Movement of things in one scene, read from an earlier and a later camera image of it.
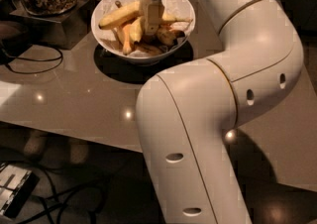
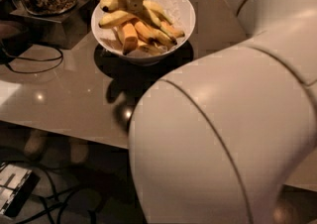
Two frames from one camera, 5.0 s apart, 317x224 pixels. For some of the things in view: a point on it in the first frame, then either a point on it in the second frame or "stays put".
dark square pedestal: (64, 29) stays put
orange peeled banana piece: (123, 33) stays put
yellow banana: (137, 25) -> (109, 2)
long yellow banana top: (119, 14) stays put
